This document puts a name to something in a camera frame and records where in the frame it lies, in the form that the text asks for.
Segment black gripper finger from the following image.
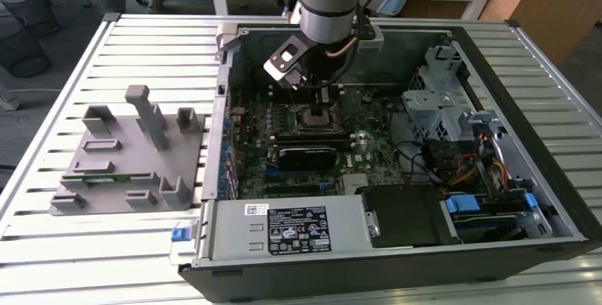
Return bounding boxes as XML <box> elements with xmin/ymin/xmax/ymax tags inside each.
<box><xmin>312</xmin><ymin>88</ymin><xmax>329</xmax><ymax>118</ymax></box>

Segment square CPU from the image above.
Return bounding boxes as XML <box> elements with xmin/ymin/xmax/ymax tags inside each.
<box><xmin>303</xmin><ymin>106</ymin><xmax>336</xmax><ymax>127</ymax></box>

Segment CPU socket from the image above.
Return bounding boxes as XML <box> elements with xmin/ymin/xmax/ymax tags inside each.
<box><xmin>291</xmin><ymin>101</ymin><xmax>345</xmax><ymax>135</ymax></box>

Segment green motherboard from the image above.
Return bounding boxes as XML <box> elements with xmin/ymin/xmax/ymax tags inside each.
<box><xmin>224</xmin><ymin>81</ymin><xmax>403</xmax><ymax>201</ymax></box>

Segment black graphics card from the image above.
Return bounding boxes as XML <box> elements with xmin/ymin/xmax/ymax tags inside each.
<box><xmin>275</xmin><ymin>145</ymin><xmax>339</xmax><ymax>173</ymax></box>

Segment metal disk cage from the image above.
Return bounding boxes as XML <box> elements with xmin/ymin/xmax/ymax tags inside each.
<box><xmin>399</xmin><ymin>46</ymin><xmax>500</xmax><ymax>144</ymax></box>

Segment silver chipset heatsink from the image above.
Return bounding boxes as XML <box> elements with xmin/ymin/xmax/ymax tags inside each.
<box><xmin>341</xmin><ymin>173</ymin><xmax>371</xmax><ymax>193</ymax></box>

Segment black expansion slot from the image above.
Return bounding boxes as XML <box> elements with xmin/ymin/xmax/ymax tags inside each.
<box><xmin>265</xmin><ymin>185</ymin><xmax>325</xmax><ymax>194</ymax></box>

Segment silver power supply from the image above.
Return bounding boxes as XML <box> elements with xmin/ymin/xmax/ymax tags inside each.
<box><xmin>192</xmin><ymin>194</ymin><xmax>380</xmax><ymax>262</ymax></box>

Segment grey parts rack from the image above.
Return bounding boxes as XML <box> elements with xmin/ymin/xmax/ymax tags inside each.
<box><xmin>48</xmin><ymin>85</ymin><xmax>208</xmax><ymax>217</ymax></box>

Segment hard disk in blue carrier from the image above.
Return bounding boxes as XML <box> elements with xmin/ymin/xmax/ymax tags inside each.
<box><xmin>444</xmin><ymin>192</ymin><xmax>537</xmax><ymax>220</ymax></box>

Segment metal disk bay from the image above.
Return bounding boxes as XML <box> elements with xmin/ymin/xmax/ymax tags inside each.
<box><xmin>439</xmin><ymin>109</ymin><xmax>555</xmax><ymax>244</ymax></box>

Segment green RAM stick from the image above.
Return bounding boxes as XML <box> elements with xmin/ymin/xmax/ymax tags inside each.
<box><xmin>62</xmin><ymin>173</ymin><xmax>134</xmax><ymax>183</ymax></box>

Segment blue plastic latch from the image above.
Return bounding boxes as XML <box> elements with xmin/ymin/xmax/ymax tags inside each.
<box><xmin>170</xmin><ymin>223</ymin><xmax>196</xmax><ymax>243</ymax></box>

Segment black PC case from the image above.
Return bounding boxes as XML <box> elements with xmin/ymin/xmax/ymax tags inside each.
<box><xmin>176</xmin><ymin>19</ymin><xmax>602</xmax><ymax>303</ymax></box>

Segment wooden cabinet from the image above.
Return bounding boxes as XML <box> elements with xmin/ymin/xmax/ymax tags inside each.
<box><xmin>479</xmin><ymin>0</ymin><xmax>602</xmax><ymax>68</ymax></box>

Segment black mesh waste bin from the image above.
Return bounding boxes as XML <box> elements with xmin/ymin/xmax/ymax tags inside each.
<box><xmin>0</xmin><ymin>14</ymin><xmax>50</xmax><ymax>79</ymax></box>
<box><xmin>0</xmin><ymin>0</ymin><xmax>61</xmax><ymax>38</ymax></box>

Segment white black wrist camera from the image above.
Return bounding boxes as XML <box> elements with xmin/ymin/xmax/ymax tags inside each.
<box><xmin>261</xmin><ymin>35</ymin><xmax>312</xmax><ymax>89</ymax></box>

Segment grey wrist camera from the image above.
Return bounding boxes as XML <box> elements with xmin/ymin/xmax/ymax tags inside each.
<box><xmin>355</xmin><ymin>25</ymin><xmax>385</xmax><ymax>52</ymax></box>

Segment coloured power wires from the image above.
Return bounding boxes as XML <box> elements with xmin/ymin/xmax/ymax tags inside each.
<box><xmin>440</xmin><ymin>132</ymin><xmax>513</xmax><ymax>193</ymax></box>

